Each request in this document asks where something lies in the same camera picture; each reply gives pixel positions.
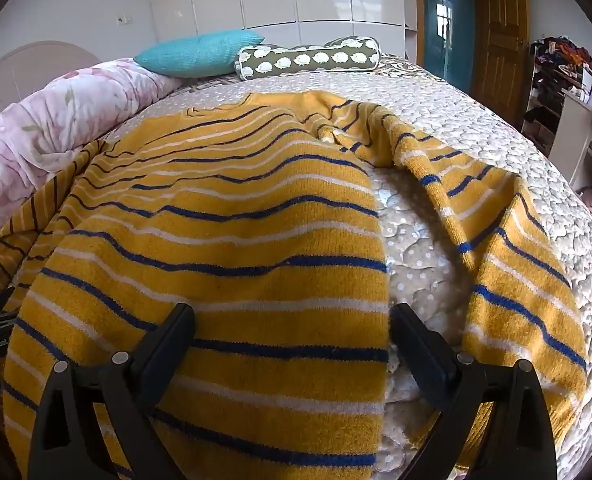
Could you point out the wooden door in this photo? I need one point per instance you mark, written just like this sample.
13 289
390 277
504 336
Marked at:
501 35

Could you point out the pink arched headboard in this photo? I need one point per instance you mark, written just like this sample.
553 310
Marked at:
21 70

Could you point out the teal glass door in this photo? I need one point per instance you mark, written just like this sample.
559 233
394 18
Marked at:
443 25

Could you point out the teal pillow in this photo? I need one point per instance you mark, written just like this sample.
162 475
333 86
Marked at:
196 55

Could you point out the white wall socket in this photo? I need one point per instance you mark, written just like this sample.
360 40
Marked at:
124 20

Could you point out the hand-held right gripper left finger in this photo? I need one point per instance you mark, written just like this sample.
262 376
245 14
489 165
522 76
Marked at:
175 331

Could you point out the olive patterned bolster pillow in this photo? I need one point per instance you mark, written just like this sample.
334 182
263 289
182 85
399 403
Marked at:
306 59

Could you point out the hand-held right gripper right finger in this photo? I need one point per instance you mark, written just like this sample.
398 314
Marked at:
413 335

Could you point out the yellow striped knit sweater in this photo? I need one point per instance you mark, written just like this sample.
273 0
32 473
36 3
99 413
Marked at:
226 260

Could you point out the pile of dark clothes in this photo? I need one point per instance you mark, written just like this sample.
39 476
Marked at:
561 55

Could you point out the white open shelf unit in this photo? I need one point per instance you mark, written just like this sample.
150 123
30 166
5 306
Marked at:
576 125

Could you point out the pink floral comforter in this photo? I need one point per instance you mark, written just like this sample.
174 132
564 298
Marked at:
51 125

